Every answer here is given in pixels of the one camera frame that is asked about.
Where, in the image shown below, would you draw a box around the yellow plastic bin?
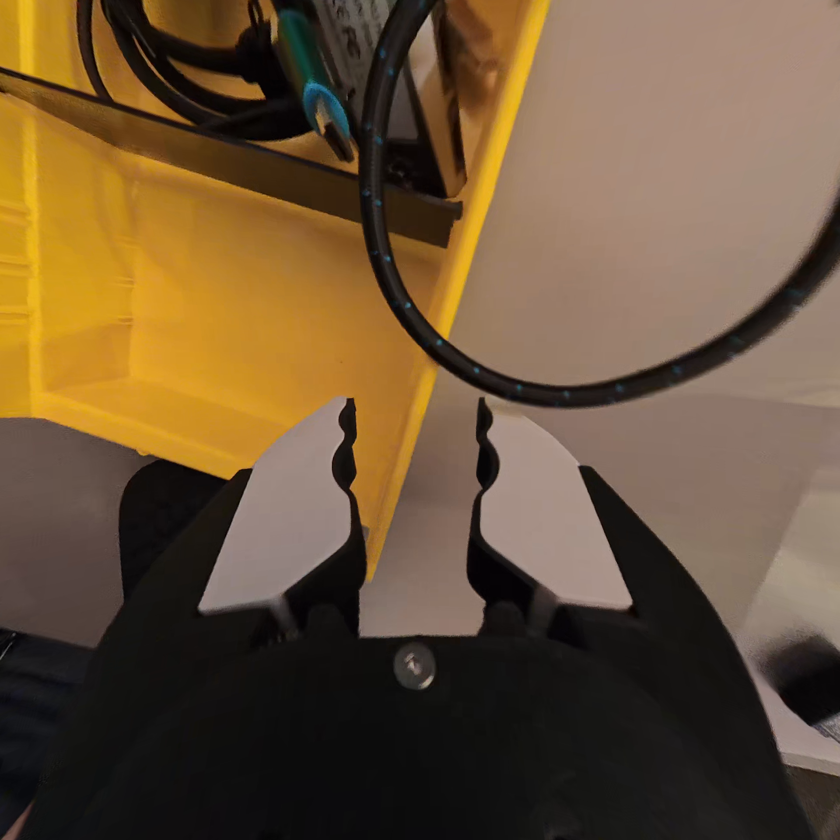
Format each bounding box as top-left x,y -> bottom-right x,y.
0,0 -> 552,581

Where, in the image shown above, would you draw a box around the dark bin divider panel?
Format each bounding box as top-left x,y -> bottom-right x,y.
0,66 -> 464,248

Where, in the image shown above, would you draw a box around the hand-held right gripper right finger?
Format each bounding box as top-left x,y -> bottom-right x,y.
466,398 -> 635,614

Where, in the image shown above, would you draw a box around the braided hdmi cable green plugs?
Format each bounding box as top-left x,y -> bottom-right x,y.
269,0 -> 840,408

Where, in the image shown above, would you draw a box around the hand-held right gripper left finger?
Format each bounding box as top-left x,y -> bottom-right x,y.
197,397 -> 366,615

